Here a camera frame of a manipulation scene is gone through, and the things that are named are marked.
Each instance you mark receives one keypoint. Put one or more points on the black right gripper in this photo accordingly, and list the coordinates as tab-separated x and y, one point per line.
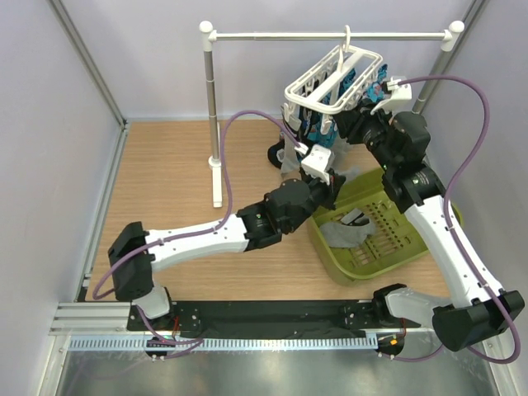
350	123

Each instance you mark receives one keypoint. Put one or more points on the blue patterned sock front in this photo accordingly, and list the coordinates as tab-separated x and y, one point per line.
310	131

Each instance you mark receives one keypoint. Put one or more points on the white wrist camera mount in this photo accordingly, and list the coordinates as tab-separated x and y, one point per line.
316	161
399	94

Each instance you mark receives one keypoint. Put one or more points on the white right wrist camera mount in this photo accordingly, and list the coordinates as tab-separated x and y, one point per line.
399	94

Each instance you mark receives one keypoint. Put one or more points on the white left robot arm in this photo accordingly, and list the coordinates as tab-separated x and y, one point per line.
137	253

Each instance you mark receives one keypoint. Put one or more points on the blue patterned sock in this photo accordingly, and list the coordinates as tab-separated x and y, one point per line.
310	131
374	91

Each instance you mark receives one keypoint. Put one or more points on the green plastic basket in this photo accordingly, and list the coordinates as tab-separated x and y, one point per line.
389	242

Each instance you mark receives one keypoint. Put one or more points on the grey striped sock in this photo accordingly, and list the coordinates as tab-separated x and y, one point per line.
350	231
341	150
290	161

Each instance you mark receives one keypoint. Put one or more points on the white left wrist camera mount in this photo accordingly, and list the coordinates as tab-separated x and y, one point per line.
316	161

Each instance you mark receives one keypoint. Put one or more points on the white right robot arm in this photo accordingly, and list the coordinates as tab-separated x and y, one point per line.
478	306

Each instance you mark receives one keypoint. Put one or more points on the white clip hanger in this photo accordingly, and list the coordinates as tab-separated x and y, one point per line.
336	81

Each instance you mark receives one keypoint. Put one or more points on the white clothes rack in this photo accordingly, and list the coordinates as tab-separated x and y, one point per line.
210	35

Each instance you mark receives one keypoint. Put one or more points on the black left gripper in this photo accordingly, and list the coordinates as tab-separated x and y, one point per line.
332	188

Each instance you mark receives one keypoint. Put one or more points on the aluminium frame rail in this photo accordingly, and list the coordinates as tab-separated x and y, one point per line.
90	318

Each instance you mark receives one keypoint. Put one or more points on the grey slotted cable duct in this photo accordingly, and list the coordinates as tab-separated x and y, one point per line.
151	344

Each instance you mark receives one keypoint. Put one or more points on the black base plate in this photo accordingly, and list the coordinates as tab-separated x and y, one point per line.
234	318

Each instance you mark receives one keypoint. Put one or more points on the black sock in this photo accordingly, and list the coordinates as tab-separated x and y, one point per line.
275	154

